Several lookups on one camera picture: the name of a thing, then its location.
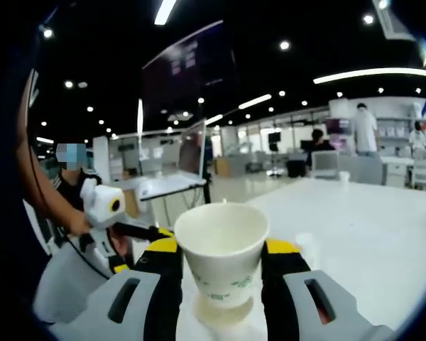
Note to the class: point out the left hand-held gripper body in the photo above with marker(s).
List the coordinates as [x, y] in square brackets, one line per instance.
[101, 207]

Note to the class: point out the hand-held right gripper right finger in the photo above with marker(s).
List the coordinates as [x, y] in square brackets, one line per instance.
[280, 305]

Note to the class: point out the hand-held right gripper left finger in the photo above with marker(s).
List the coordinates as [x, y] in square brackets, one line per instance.
[163, 305]

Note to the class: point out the person's left hand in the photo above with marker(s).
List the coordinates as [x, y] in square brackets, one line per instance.
[120, 245]

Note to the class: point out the white side desk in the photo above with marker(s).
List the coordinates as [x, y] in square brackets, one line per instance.
[167, 184]

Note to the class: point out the grey office chair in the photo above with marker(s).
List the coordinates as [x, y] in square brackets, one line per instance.
[64, 284]

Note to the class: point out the black stand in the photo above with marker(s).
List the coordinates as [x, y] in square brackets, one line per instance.
[206, 186]

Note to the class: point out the large display on stand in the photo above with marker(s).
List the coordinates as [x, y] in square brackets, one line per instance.
[193, 149]

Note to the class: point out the brown cardboard box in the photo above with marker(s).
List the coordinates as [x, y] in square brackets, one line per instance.
[224, 166]

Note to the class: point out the white table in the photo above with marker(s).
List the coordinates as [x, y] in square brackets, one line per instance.
[358, 231]

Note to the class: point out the white mesh chair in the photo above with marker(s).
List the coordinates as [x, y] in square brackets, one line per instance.
[324, 163]

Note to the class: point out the black monitor on stand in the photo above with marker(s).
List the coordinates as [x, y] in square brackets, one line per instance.
[274, 138]

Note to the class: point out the group of ceiling downlights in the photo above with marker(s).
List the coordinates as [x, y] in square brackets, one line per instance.
[284, 45]

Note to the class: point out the curved ceiling light strip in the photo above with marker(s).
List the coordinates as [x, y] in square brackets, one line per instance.
[376, 72]

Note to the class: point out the ceiling air vent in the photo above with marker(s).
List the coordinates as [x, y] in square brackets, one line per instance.
[394, 21]

